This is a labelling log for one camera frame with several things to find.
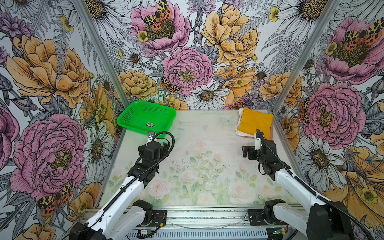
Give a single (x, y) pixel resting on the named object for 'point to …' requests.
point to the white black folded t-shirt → (240, 132)
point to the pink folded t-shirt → (271, 137)
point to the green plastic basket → (144, 117)
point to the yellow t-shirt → (251, 120)
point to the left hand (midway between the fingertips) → (154, 148)
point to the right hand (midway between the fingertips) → (250, 150)
